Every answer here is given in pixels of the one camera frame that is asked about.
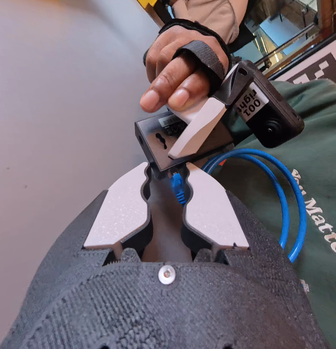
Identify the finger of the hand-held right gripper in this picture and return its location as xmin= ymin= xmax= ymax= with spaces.
xmin=167 ymin=96 xmax=228 ymax=161

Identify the green printed sweatshirt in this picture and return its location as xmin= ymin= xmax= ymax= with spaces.
xmin=203 ymin=79 xmax=336 ymax=349

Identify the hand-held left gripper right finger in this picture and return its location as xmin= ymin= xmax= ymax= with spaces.
xmin=182 ymin=162 xmax=250 ymax=250

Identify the person's right hand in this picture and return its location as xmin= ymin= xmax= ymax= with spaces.
xmin=140 ymin=19 xmax=231 ymax=113

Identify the wooden framed glass cabinet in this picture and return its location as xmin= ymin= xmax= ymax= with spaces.
xmin=233 ymin=0 xmax=333 ymax=73

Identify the white board black square print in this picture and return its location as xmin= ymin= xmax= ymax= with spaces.
xmin=274 ymin=35 xmax=336 ymax=88

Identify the black network adapter box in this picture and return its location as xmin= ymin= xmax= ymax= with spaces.
xmin=135 ymin=111 xmax=234 ymax=173

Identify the blue ethernet cable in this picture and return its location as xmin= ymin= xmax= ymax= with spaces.
xmin=170 ymin=149 xmax=307 ymax=263

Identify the person's right forearm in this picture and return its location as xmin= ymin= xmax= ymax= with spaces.
xmin=169 ymin=0 xmax=249 ymax=45

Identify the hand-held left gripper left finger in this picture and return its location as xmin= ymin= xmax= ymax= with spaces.
xmin=83 ymin=162 xmax=153 ymax=259

